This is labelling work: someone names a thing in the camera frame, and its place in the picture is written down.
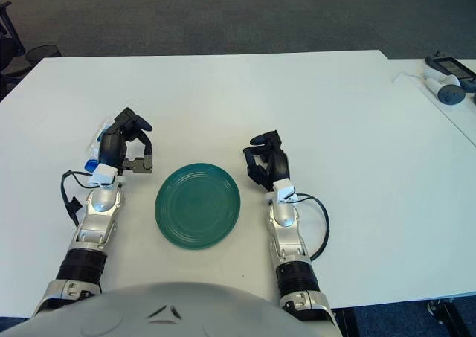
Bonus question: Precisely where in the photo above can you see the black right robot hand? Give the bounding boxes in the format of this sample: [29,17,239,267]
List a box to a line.
[242,129,292,193]

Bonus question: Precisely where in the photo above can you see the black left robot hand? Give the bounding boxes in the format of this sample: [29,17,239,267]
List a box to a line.
[97,107,154,176]

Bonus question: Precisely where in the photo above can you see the clear bottle with blue cap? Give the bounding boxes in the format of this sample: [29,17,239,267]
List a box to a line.
[82,118,112,175]

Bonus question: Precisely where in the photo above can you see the green round plate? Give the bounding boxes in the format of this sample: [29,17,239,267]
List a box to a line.
[155,162,242,251]

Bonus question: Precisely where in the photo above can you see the black mesh wastebasket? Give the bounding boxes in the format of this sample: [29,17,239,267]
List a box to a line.
[25,45,62,68]

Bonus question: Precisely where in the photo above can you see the black office chair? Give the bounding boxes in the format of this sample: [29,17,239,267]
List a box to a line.
[0,0,33,103]

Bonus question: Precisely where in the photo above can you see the grey robot torso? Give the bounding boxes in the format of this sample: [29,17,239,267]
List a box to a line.
[0,281,343,337]

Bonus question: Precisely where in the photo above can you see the white and grey controller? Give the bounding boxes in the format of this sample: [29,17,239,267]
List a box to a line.
[422,74,466,106]

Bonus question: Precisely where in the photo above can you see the dark handheld screen device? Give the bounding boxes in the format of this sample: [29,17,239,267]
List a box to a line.
[425,52,476,92]

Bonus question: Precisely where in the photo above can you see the black table leg with caster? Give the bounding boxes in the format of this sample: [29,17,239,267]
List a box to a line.
[426,298,476,337]

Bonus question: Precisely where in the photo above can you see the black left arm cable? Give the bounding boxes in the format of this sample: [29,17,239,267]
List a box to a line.
[60,170,98,227]

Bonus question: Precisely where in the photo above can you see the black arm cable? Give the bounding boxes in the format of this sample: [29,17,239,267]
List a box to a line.
[292,193,331,262]
[60,170,98,227]

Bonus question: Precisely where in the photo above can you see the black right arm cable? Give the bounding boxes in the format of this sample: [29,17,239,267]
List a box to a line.
[292,193,331,262]

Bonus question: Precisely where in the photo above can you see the thin white cable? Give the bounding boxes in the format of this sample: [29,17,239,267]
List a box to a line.
[393,72,427,86]

